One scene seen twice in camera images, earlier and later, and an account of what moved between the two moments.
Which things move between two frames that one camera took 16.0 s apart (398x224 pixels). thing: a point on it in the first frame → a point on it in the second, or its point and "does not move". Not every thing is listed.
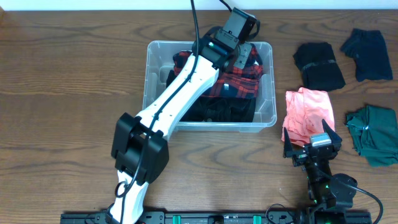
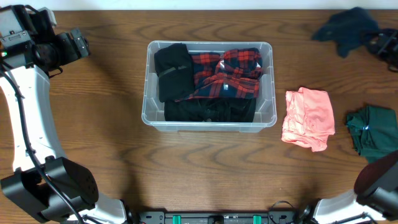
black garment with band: (320, 70) → (174, 65)
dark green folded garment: (374, 132) does not move
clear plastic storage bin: (159, 59) does not move
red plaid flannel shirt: (232, 82) does not move
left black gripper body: (244, 55) → (80, 45)
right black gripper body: (301, 157) → (388, 50)
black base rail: (212, 218) does not move
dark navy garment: (369, 50) → (347, 30)
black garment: (221, 108) does not move
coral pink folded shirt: (305, 110) does not move
